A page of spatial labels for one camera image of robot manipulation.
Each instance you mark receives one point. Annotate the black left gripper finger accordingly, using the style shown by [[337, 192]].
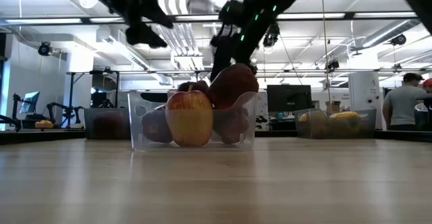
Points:
[[160, 18], [141, 35]]

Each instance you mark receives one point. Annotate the dark red apple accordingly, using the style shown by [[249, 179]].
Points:
[[199, 86], [233, 85], [231, 127], [155, 126]]

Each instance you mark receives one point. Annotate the red yellow apple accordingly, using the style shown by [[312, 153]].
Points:
[[189, 122]]

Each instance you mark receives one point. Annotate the black background robot arm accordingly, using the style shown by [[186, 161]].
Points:
[[65, 111], [10, 120]]

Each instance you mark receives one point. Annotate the black television screen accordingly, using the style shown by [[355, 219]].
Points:
[[289, 97]]

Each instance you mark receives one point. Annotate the cardboard box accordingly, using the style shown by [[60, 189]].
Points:
[[334, 106]]

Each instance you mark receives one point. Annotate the black light strip bar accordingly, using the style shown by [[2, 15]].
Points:
[[337, 15]]

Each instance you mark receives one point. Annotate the clear plastic basket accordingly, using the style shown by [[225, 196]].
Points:
[[136, 133]]

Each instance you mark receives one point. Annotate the grey plastic basket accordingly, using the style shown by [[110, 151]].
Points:
[[368, 127], [88, 124]]

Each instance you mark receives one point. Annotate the white square column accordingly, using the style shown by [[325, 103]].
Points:
[[364, 92]]

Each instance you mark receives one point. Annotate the computer monitor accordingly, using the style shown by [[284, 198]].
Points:
[[30, 102]]

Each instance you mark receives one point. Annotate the small yellow background object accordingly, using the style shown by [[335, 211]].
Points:
[[44, 124]]

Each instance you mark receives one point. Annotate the person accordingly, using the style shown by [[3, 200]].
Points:
[[403, 106], [428, 82]]

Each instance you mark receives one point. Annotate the black hanging camera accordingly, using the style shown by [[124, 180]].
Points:
[[272, 36], [44, 48], [399, 40], [333, 64]]

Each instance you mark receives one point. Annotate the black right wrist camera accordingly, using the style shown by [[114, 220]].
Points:
[[231, 13]]

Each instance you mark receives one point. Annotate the black table frame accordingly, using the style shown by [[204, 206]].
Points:
[[71, 89]]

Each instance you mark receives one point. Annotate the slim silver ventilation duct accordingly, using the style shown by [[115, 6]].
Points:
[[388, 31]]

